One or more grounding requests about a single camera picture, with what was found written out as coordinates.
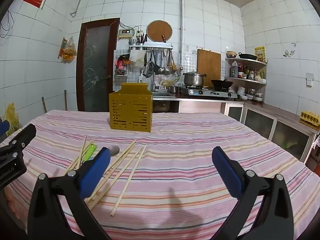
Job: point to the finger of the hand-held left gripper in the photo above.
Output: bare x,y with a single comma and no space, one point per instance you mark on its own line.
26,135
3,127

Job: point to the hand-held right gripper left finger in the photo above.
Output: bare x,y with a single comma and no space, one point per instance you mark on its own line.
96,170

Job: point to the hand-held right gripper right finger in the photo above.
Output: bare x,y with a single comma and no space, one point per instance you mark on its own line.
227,172

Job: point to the wooden chopstick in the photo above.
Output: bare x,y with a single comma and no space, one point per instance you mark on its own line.
75,163
122,155
125,167
130,177
82,152

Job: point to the yellow slotted utensil holder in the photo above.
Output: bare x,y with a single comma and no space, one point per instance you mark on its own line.
130,110

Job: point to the yellow plastic bag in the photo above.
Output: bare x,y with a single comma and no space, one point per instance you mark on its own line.
11,116

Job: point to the short wooden stick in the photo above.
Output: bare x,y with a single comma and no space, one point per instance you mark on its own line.
44,105

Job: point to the long wooden stick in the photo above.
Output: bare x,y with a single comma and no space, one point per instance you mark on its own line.
65,100

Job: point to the pink striped tablecloth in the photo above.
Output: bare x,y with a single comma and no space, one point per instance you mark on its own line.
175,155

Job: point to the steel gas stove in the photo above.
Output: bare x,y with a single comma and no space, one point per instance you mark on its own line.
212,93

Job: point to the stack of white bowls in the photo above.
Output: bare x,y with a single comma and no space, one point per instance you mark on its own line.
242,90

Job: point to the black wok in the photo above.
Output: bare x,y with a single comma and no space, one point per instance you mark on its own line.
222,83

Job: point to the hanging plastic bag of oranges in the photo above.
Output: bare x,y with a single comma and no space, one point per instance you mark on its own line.
68,52

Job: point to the colourful hanging card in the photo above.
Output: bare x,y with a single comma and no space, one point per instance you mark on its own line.
62,45

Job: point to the yellow egg carton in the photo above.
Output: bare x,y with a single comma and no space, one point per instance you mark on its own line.
310,117

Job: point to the steel stockpot with lid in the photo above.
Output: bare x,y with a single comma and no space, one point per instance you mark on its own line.
193,78

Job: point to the small steel pot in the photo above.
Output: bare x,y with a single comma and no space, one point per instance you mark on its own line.
172,89

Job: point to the steel sink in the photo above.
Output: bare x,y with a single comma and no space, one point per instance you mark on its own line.
163,95

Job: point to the row of condiment bottles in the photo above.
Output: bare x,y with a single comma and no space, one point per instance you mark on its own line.
250,74

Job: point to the brown door with frosted glass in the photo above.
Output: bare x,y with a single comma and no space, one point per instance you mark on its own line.
96,62

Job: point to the dark oil bottle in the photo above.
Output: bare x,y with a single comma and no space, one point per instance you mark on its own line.
234,70

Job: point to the rectangular wooden cutting board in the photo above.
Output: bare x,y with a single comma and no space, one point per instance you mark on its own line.
209,66

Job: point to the red and pink hanging items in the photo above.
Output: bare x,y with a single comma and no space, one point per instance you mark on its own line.
121,61

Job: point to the steel corner shelf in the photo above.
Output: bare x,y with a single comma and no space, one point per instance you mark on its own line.
250,61

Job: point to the bowl on shelf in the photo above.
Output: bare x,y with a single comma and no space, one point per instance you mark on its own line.
231,54

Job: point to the hanging white cloth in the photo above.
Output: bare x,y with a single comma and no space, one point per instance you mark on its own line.
137,57

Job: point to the row of hanging kitchen tools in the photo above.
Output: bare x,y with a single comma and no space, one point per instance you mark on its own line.
162,62

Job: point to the white meter box red display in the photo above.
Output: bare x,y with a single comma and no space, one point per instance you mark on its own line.
125,33

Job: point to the round wooden board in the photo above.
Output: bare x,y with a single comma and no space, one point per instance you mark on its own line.
159,31

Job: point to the small wall basket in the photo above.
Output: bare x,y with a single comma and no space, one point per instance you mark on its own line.
120,72

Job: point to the yellow wall poster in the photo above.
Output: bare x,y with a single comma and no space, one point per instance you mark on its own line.
260,54

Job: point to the white wall outlet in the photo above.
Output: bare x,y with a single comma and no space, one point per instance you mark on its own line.
309,79

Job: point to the wall sticker hooks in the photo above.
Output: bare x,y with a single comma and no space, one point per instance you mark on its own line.
288,53

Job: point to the metal wall rack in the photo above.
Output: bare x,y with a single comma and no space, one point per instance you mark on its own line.
151,47

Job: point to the wall power socket with plugs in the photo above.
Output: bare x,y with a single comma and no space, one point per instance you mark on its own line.
140,33

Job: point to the grey wall pipe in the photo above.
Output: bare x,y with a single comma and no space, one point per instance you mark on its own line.
180,25

